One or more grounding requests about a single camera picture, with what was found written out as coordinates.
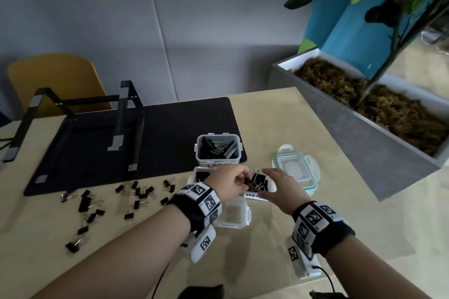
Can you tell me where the person's right hand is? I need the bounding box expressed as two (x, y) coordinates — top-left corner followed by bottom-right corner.
(259, 168), (312, 216)

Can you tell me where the person's left hand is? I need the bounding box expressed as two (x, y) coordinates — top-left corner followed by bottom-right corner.
(203, 164), (252, 205)

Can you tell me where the container labelled large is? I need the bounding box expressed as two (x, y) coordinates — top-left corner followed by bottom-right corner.
(195, 133), (243, 170)

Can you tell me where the medium black binder clip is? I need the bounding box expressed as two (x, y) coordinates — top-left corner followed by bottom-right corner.
(245, 168), (262, 189)

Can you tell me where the heap of large binder clips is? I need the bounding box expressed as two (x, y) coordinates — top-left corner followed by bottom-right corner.
(200, 137), (238, 160)

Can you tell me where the pile of black binder clips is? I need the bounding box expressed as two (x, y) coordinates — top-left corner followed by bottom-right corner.
(60, 176), (176, 254)

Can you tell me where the person's left forearm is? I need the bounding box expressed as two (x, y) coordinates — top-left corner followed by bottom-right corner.
(31, 209), (192, 299)

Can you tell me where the person's right forearm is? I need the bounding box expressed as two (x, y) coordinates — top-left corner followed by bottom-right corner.
(326, 234), (432, 299)

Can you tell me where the grey planter with moss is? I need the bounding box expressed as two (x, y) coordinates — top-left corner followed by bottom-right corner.
(268, 48), (449, 202)

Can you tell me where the person's black clothing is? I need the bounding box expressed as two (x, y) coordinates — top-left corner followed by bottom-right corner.
(182, 285), (351, 299)

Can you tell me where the clear lid with green seal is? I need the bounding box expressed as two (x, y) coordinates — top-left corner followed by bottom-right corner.
(272, 143), (322, 195)

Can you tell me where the left wrist marker band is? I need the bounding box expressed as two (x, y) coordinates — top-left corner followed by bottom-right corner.
(167, 182), (222, 234)

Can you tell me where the wrist marker band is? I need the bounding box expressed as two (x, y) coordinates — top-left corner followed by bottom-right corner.
(167, 182), (222, 234)
(291, 200), (355, 258)

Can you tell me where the right wrist marker band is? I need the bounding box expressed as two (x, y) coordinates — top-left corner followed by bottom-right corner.
(291, 200), (355, 258)

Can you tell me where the black desk mat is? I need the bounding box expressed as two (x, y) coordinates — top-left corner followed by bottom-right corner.
(23, 97), (248, 197)

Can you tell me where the brown moss filling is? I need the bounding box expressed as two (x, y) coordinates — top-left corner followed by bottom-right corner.
(293, 57), (448, 157)

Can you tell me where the black metal laptop stand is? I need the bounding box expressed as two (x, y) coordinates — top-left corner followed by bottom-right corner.
(1, 80), (145, 172)

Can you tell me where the yellow chair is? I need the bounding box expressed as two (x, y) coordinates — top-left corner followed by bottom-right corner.
(7, 52), (113, 119)

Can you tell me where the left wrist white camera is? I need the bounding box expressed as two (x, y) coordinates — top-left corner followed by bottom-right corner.
(181, 226), (217, 263)

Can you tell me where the wrist white camera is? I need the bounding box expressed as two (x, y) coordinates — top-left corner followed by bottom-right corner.
(284, 236), (323, 279)
(181, 226), (217, 263)

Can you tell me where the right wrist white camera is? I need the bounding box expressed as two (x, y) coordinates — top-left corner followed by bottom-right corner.
(284, 236), (323, 279)

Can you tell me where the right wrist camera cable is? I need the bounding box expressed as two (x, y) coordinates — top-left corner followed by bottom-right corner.
(312, 266), (336, 292)

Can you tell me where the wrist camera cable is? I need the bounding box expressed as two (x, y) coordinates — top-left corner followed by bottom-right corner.
(152, 263), (171, 299)
(312, 266), (336, 292)

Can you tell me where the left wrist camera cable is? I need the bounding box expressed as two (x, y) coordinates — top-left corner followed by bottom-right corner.
(152, 263), (171, 299)

